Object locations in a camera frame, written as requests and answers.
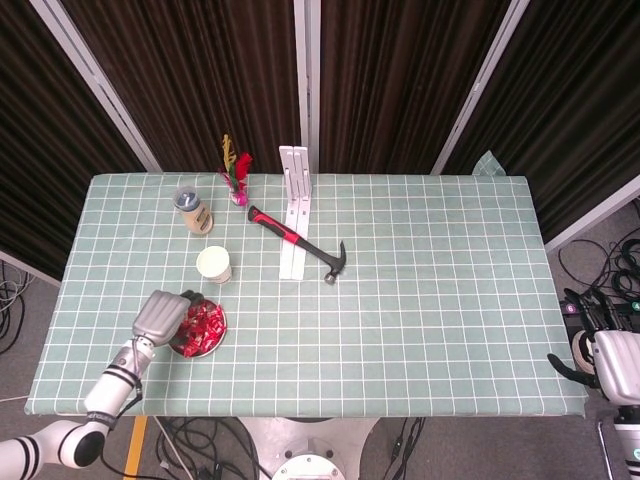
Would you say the yellow floor tape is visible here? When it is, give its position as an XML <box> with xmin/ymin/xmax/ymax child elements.
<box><xmin>122</xmin><ymin>416</ymin><xmax>150</xmax><ymax>480</ymax></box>

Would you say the beige dressing bottle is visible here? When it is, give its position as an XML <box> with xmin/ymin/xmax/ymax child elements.
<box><xmin>172</xmin><ymin>185</ymin><xmax>215</xmax><ymax>236</ymax></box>

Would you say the dark brown pleated curtain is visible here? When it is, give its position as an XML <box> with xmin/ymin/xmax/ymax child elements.
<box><xmin>442</xmin><ymin>0</ymin><xmax>640</xmax><ymax>241</ymax></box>
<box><xmin>0</xmin><ymin>0</ymin><xmax>151</xmax><ymax>281</ymax></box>
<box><xmin>62</xmin><ymin>0</ymin><xmax>301</xmax><ymax>174</ymax></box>
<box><xmin>319</xmin><ymin>0</ymin><xmax>514</xmax><ymax>175</ymax></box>

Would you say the white metal frame rail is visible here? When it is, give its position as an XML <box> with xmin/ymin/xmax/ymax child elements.
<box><xmin>543</xmin><ymin>172</ymin><xmax>640</xmax><ymax>254</ymax></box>
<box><xmin>0</xmin><ymin>248</ymin><xmax>62</xmax><ymax>287</ymax></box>

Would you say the colourful feather shuttlecock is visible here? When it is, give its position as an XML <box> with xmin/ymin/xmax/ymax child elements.
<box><xmin>217</xmin><ymin>133</ymin><xmax>255</xmax><ymax>209</ymax></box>

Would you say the white folding stand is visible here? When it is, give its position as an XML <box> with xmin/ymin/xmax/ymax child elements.
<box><xmin>278</xmin><ymin>144</ymin><xmax>312</xmax><ymax>281</ymax></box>

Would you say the white metal frame post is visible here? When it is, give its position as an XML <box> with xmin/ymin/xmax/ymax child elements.
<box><xmin>28</xmin><ymin>0</ymin><xmax>164</xmax><ymax>174</ymax></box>
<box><xmin>292</xmin><ymin>0</ymin><xmax>322</xmax><ymax>174</ymax></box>
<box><xmin>430</xmin><ymin>0</ymin><xmax>532</xmax><ymax>175</ymax></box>

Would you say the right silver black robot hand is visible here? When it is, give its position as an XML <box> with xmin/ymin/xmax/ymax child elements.
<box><xmin>547</xmin><ymin>288</ymin><xmax>640</xmax><ymax>401</ymax></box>

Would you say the round metal plate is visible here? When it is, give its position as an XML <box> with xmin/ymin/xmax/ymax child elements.
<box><xmin>167</xmin><ymin>298</ymin><xmax>230</xmax><ymax>360</ymax></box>

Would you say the white paper cup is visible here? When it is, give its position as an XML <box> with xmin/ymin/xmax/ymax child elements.
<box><xmin>195</xmin><ymin>244</ymin><xmax>234</xmax><ymax>286</ymax></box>

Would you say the black floor cable bundle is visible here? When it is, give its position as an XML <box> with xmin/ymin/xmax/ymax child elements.
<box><xmin>149</xmin><ymin>417</ymin><xmax>274</xmax><ymax>480</ymax></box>
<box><xmin>557</xmin><ymin>197</ymin><xmax>640</xmax><ymax>304</ymax></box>

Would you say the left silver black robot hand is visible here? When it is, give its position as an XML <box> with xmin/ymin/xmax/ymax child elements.
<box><xmin>132</xmin><ymin>289</ymin><xmax>206</xmax><ymax>349</ymax></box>

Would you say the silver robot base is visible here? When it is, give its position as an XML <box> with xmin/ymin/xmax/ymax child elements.
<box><xmin>239</xmin><ymin>417</ymin><xmax>381</xmax><ymax>480</ymax></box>

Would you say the green checked tablecloth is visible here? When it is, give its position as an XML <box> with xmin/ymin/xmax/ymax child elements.
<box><xmin>24</xmin><ymin>149</ymin><xmax>589</xmax><ymax>419</ymax></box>

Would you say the black box with numbered lights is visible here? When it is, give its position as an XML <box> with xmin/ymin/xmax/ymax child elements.
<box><xmin>562</xmin><ymin>297</ymin><xmax>640</xmax><ymax>334</ymax></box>

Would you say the black cable with inline box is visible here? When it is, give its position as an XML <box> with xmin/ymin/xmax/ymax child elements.
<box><xmin>382</xmin><ymin>417</ymin><xmax>426</xmax><ymax>480</ymax></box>

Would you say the red black claw hammer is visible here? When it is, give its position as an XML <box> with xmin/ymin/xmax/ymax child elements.
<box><xmin>247</xmin><ymin>204</ymin><xmax>349</xmax><ymax>287</ymax></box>

